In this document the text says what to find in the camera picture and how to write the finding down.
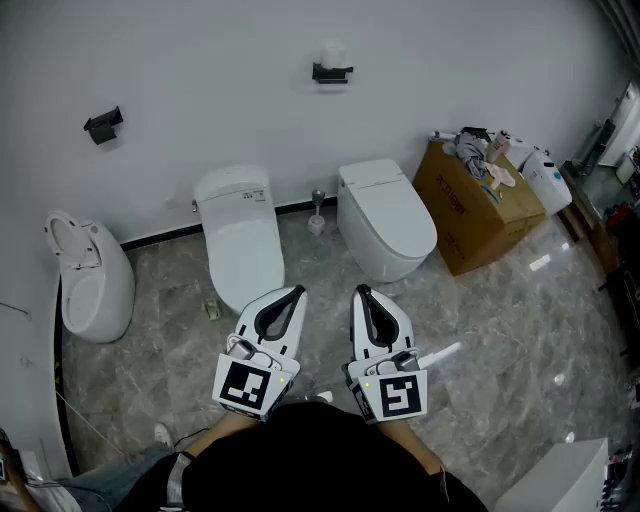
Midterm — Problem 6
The white cabinet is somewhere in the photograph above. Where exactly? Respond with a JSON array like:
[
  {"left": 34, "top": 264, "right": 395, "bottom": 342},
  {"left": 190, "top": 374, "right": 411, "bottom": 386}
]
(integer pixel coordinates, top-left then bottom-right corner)
[{"left": 494, "top": 437, "right": 610, "bottom": 512}]

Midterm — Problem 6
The brown cardboard box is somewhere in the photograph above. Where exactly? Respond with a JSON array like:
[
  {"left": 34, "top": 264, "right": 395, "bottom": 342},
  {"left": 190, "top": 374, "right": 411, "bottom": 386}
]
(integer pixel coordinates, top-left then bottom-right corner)
[{"left": 412, "top": 139, "right": 547, "bottom": 277}]

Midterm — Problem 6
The white toilet with tank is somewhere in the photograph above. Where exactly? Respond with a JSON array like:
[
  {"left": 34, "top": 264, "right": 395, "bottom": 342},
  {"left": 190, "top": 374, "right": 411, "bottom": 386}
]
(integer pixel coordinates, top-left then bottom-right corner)
[{"left": 192, "top": 165, "right": 286, "bottom": 316}]

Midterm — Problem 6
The black toilet paper holder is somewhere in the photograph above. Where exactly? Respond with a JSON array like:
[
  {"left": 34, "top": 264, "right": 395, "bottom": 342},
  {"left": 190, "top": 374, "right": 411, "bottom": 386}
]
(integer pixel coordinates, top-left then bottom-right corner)
[{"left": 312, "top": 60, "right": 355, "bottom": 85}]

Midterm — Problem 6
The white toilet paper roll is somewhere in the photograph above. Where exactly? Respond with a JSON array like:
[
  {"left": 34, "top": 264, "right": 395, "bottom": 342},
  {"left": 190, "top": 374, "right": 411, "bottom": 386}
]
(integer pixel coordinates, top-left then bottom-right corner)
[{"left": 319, "top": 43, "right": 346, "bottom": 69}]

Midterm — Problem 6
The pink bottle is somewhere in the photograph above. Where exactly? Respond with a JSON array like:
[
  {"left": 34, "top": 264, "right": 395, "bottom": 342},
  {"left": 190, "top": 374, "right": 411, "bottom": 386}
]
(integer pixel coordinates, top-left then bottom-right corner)
[{"left": 487, "top": 128, "right": 511, "bottom": 165}]

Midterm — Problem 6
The toilet brush with holder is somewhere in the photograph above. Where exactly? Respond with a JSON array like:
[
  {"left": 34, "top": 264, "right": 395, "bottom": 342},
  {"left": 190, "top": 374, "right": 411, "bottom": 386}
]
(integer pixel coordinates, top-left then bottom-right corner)
[{"left": 307, "top": 188, "right": 327, "bottom": 236}]

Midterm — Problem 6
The person's black top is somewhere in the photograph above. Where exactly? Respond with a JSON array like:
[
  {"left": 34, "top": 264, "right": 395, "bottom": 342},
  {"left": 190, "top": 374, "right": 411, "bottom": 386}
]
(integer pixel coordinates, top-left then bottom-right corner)
[{"left": 114, "top": 402, "right": 489, "bottom": 512}]

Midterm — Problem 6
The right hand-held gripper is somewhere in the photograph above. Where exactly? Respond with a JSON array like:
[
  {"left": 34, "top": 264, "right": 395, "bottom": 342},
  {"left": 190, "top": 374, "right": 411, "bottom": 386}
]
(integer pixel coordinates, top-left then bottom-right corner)
[{"left": 342, "top": 283, "right": 427, "bottom": 425}]

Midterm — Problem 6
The white appliance with teal button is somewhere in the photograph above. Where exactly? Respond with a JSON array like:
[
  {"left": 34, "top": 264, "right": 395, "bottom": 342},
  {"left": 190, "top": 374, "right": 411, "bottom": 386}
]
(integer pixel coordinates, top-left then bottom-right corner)
[{"left": 519, "top": 147, "right": 574, "bottom": 216}]

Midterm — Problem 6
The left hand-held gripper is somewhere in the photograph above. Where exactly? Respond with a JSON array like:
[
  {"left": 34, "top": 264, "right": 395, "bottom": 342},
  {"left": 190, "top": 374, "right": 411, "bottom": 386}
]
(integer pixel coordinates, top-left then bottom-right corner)
[{"left": 212, "top": 285, "right": 308, "bottom": 424}]

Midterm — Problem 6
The grey crumpled cloth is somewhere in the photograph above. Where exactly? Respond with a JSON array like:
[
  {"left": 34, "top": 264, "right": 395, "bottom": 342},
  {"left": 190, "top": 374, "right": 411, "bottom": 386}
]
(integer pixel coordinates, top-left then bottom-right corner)
[{"left": 442, "top": 130, "right": 489, "bottom": 179}]

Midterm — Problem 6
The black empty wall holder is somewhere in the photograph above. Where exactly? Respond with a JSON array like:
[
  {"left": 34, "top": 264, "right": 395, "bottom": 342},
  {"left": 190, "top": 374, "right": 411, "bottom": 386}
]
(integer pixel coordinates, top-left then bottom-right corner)
[{"left": 83, "top": 104, "right": 125, "bottom": 146}]

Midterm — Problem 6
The white tankless smart toilet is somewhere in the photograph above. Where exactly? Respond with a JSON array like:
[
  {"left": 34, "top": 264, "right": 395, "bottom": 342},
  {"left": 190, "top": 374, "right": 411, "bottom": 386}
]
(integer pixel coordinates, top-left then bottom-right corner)
[{"left": 336, "top": 158, "right": 439, "bottom": 284}]

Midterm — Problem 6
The dark cluttered shelf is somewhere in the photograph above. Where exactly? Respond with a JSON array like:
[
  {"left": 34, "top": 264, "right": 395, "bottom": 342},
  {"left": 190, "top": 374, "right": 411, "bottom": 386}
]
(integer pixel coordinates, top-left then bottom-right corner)
[{"left": 562, "top": 82, "right": 640, "bottom": 361}]

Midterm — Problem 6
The person's left forearm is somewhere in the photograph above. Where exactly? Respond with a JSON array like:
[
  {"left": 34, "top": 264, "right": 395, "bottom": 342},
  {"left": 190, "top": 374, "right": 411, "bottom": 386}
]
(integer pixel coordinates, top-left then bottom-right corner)
[{"left": 185, "top": 412, "right": 259, "bottom": 459}]

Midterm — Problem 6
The person's right forearm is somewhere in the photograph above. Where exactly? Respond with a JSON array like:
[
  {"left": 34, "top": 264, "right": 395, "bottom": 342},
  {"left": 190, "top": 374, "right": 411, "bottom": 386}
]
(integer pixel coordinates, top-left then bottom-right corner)
[{"left": 377, "top": 419, "right": 447, "bottom": 476}]

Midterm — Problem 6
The egg-shaped white toilet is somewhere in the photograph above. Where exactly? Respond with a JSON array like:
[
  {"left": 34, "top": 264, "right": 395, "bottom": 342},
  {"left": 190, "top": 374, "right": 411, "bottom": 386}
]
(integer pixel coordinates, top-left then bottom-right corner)
[{"left": 43, "top": 209, "right": 136, "bottom": 345}]

